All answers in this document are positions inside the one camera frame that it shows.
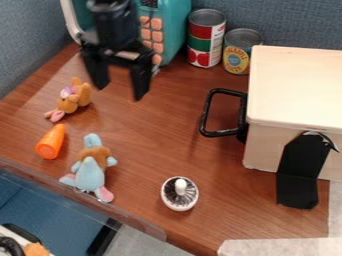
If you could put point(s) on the yellow blue can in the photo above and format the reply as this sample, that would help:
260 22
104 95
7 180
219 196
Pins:
239 53

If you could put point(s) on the red green white can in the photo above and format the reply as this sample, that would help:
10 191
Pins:
206 40

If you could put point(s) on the teal toy microwave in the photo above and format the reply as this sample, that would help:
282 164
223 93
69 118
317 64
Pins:
171 23

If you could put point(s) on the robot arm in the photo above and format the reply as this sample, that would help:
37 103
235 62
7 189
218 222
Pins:
112 16

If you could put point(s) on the white round toy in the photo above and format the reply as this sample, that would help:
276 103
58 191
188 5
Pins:
180 195

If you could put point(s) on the orange toy carrot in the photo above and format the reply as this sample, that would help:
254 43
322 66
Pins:
51 143

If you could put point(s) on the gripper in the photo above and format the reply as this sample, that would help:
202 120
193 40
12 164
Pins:
116 45

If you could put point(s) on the blue plush animal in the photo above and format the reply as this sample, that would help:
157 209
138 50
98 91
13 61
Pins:
91 170

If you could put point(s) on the brown plush animal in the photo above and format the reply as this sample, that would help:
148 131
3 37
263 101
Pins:
73 98

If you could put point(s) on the cream cabinet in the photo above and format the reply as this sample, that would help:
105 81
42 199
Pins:
294 86

